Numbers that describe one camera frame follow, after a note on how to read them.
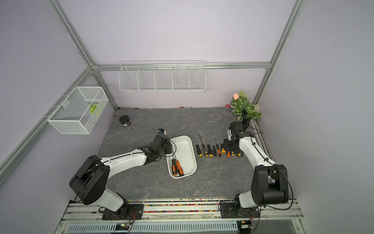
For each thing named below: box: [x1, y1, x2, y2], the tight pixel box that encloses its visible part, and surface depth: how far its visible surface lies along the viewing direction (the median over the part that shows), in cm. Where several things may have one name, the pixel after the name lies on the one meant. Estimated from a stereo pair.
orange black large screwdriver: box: [171, 152, 178, 176], surface depth 88 cm
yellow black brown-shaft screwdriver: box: [198, 133, 209, 157], surface depth 96 cm
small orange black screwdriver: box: [214, 137, 222, 157], surface depth 98 cm
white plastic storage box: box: [166, 135, 198, 178], surface depth 91 cm
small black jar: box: [119, 115, 132, 127], surface depth 111 cm
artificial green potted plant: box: [230, 90, 262, 127], surface depth 88 cm
